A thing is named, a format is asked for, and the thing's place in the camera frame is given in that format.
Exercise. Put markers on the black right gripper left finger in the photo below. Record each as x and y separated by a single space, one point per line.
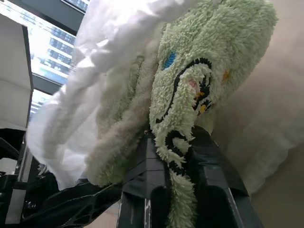
147 171

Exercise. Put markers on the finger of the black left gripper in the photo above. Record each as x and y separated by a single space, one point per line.
78 204

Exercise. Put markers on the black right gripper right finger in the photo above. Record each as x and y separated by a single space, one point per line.
213 180

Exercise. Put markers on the light green fluffy towel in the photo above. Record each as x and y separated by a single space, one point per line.
202 59

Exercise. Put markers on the white cabinet panel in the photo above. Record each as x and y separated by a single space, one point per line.
14 76

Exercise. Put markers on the silver metal frame post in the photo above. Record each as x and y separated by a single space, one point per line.
20 180

